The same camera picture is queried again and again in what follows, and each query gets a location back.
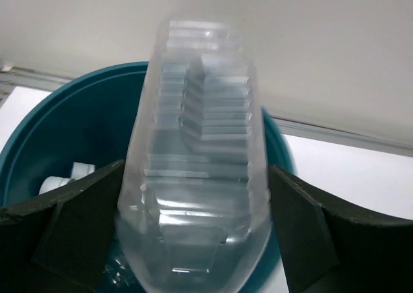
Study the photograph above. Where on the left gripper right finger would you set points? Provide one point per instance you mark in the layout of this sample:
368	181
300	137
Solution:
328	244

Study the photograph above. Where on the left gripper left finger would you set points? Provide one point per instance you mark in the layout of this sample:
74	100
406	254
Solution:
59	241

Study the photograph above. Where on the clear bottle white cap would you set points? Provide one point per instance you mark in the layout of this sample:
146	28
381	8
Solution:
52	183

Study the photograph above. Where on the clear bottle front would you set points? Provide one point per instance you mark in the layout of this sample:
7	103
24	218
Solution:
81	170

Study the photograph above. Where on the large clear square bottle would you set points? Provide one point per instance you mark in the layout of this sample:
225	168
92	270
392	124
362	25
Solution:
193	212

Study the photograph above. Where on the teal plastic bin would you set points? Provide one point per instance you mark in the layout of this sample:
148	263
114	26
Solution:
90	120

